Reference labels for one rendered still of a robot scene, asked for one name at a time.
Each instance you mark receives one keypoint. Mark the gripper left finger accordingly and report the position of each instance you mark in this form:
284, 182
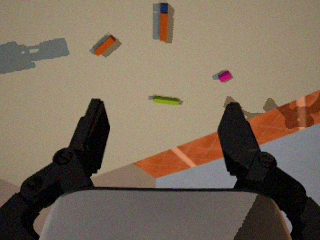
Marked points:
72, 167

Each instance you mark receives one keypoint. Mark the orange rod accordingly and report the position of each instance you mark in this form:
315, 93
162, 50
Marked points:
102, 47
163, 26

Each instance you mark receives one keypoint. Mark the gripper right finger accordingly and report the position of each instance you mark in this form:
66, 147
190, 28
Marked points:
259, 172

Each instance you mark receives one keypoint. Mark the lime green rod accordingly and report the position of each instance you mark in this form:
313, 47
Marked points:
166, 100

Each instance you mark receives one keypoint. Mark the small blue block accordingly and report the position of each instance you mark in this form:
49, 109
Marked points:
164, 7

